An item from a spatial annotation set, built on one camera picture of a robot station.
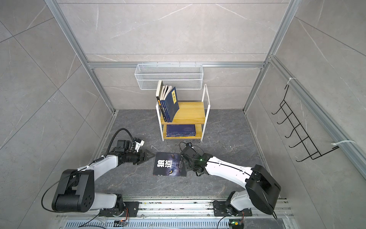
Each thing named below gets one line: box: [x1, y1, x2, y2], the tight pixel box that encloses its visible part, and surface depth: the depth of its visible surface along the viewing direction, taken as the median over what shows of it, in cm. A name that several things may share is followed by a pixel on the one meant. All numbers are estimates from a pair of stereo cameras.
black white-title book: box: [152, 152, 187, 177], surface depth 90 cm
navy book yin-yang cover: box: [161, 85, 173, 123], surface depth 78 cm
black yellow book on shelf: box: [155, 79, 168, 123], surface depth 77 cm
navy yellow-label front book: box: [166, 124, 196, 138], surface depth 99 cm
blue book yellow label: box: [160, 85, 180, 123], surface depth 80 cm
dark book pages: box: [160, 85, 169, 123], surface depth 78 cm
